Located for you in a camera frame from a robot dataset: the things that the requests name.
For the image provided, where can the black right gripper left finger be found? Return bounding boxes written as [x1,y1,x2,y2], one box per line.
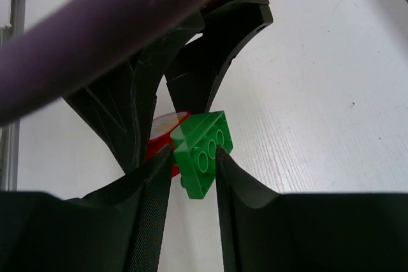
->
[1,146,173,271]

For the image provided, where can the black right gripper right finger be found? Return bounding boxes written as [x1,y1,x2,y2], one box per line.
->
[215,148,407,271]

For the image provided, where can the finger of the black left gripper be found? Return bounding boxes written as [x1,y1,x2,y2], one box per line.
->
[64,20,204,173]
[165,0,273,114]

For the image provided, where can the red round flower lego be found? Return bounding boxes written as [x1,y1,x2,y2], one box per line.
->
[147,111,191,160]

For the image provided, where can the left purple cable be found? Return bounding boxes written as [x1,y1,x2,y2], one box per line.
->
[0,0,256,126]

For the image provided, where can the aluminium table frame rail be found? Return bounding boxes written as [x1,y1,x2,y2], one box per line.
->
[1,0,26,192]

